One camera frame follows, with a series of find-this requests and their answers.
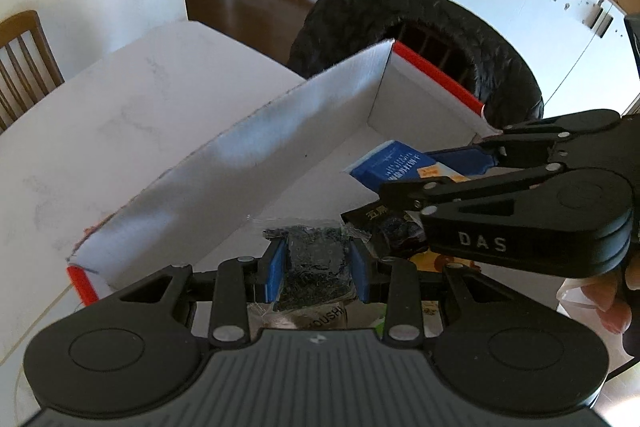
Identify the person's right hand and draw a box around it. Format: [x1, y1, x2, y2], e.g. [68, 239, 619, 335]
[580, 277, 636, 335]

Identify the orange brown snack packet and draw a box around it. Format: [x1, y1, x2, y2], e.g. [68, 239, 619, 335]
[410, 254, 481, 274]

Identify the black snack packet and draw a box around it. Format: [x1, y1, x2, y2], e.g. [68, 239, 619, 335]
[340, 204, 428, 258]

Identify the black puffer jacket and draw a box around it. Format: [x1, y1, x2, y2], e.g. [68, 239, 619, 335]
[289, 0, 545, 130]

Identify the white marble desktop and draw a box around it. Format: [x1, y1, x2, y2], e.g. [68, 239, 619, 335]
[0, 21, 307, 427]

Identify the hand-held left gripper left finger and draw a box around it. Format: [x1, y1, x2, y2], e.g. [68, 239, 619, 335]
[120, 237, 288, 349]

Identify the beige snack packet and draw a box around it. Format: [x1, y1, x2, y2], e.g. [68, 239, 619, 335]
[260, 302, 351, 333]

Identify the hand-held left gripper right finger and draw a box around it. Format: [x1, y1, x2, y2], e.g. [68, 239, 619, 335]
[350, 239, 521, 349]

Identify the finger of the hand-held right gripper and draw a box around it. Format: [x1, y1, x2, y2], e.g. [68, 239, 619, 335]
[378, 162, 566, 268]
[430, 109, 621, 178]

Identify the clear packet dark dried food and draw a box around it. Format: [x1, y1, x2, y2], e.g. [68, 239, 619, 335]
[262, 222, 373, 313]

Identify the brown wooden chair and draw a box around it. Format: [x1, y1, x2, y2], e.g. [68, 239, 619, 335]
[397, 23, 476, 95]
[0, 10, 66, 132]

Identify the blue snack packet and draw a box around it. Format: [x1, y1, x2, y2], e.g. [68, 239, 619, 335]
[345, 139, 471, 195]

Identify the red cardboard box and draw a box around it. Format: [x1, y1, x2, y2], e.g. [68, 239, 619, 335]
[65, 39, 488, 308]

